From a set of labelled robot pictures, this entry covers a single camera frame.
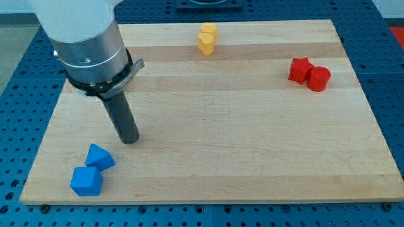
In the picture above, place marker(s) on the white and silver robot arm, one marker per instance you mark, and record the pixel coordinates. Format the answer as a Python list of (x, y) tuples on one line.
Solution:
[(87, 40)]

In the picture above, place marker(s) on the wooden board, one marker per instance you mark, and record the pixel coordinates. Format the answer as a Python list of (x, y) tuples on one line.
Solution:
[(226, 128)]

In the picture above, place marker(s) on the yellow heart block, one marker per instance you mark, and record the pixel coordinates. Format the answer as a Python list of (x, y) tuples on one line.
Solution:
[(206, 43)]

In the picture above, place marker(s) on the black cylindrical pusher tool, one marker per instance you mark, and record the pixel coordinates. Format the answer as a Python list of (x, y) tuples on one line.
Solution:
[(122, 118)]

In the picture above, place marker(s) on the yellow hexagon block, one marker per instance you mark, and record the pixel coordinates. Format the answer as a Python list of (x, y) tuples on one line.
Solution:
[(210, 28)]

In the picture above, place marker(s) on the red star block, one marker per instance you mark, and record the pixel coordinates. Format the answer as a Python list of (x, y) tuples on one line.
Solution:
[(299, 70)]

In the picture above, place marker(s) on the blue triangular block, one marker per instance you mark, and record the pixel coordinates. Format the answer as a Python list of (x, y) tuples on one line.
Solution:
[(99, 158)]

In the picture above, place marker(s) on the red cylinder block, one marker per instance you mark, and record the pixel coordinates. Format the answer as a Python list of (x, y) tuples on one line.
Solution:
[(318, 78)]

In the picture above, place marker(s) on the blue cube block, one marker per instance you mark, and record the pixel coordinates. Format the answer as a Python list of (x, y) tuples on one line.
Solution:
[(86, 181)]

